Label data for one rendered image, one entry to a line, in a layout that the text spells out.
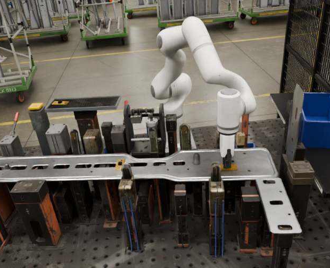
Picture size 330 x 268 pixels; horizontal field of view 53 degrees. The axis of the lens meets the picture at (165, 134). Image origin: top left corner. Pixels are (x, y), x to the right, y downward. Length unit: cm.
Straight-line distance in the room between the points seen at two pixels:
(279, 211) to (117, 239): 73
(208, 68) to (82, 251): 95
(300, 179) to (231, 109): 38
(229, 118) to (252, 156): 31
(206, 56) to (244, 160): 48
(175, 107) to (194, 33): 62
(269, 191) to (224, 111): 35
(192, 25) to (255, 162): 63
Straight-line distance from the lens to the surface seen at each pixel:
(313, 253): 155
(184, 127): 153
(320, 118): 181
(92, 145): 160
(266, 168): 144
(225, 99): 121
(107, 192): 153
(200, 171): 140
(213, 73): 127
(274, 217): 122
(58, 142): 165
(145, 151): 161
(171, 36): 148
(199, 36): 133
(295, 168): 136
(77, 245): 160
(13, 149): 178
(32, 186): 145
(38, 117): 184
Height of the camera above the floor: 183
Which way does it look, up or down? 30 degrees down
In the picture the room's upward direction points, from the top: 5 degrees counter-clockwise
